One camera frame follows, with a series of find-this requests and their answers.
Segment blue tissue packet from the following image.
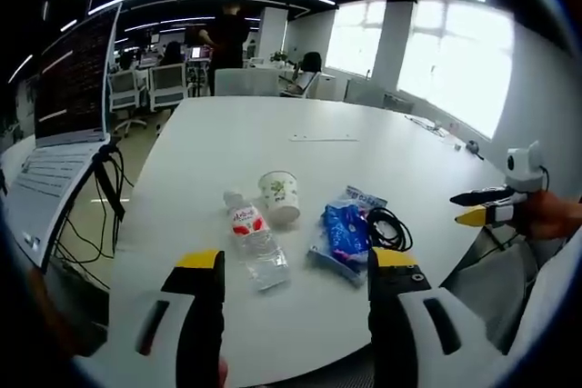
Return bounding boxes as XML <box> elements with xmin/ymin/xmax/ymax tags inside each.
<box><xmin>306</xmin><ymin>185</ymin><xmax>388</xmax><ymax>288</ymax></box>

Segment black hanging cables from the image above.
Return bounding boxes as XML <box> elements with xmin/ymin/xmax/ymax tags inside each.
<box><xmin>54</xmin><ymin>142</ymin><xmax>135</xmax><ymax>292</ymax></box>

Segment clear plastic water bottle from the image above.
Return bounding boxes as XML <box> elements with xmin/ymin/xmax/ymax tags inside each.
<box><xmin>223</xmin><ymin>188</ymin><xmax>292</xmax><ymax>293</ymax></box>

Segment black cable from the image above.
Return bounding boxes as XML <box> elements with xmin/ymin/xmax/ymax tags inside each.
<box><xmin>366</xmin><ymin>206</ymin><xmax>414</xmax><ymax>252</ymax></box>

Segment open silver laptop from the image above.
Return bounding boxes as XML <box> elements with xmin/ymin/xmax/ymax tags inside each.
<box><xmin>3</xmin><ymin>1</ymin><xmax>124</xmax><ymax>274</ymax></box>

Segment white table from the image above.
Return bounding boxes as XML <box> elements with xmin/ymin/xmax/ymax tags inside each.
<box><xmin>106</xmin><ymin>95</ymin><xmax>519</xmax><ymax>384</ymax></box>

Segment white office chair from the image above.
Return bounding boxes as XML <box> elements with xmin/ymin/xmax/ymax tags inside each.
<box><xmin>147</xmin><ymin>62</ymin><xmax>188</xmax><ymax>113</ymax></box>
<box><xmin>107</xmin><ymin>68</ymin><xmax>149</xmax><ymax>137</ymax></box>
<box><xmin>279</xmin><ymin>70</ymin><xmax>322</xmax><ymax>99</ymax></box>

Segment white paper cup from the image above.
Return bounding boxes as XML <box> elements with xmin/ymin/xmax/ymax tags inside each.
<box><xmin>257</xmin><ymin>170</ymin><xmax>302</xmax><ymax>225</ymax></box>

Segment person's right hand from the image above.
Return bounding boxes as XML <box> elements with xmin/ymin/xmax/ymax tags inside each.
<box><xmin>513</xmin><ymin>191</ymin><xmax>582</xmax><ymax>240</ymax></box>

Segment white partition panel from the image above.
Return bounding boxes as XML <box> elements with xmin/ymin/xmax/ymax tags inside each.
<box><xmin>213</xmin><ymin>67</ymin><xmax>279</xmax><ymax>97</ymax></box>

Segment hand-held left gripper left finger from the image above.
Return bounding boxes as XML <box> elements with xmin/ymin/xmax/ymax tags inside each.
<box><xmin>105</xmin><ymin>249</ymin><xmax>226</xmax><ymax>388</ymax></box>

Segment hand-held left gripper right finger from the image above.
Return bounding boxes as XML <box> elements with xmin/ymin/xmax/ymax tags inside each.
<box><xmin>366</xmin><ymin>246</ymin><xmax>507</xmax><ymax>388</ymax></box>

